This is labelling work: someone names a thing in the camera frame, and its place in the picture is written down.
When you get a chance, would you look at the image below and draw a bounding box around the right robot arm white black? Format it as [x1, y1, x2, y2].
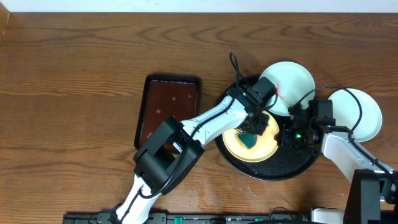
[277, 105, 397, 223]

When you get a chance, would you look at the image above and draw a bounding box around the black rectangular water tray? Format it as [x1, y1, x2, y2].
[134, 73, 201, 149]

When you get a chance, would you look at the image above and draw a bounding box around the yellow plate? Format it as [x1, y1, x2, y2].
[221, 111, 280, 162]

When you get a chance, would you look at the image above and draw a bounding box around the light blue plate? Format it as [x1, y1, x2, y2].
[261, 62, 315, 116]
[328, 88, 382, 142]

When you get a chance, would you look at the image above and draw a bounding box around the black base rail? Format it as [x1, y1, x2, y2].
[62, 212, 310, 224]

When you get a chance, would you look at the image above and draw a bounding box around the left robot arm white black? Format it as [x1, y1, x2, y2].
[114, 87, 276, 223]

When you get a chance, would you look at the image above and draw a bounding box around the green yellow sponge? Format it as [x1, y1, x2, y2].
[237, 133, 257, 149]

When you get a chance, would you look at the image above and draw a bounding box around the round black tray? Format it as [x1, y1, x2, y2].
[214, 74, 321, 182]

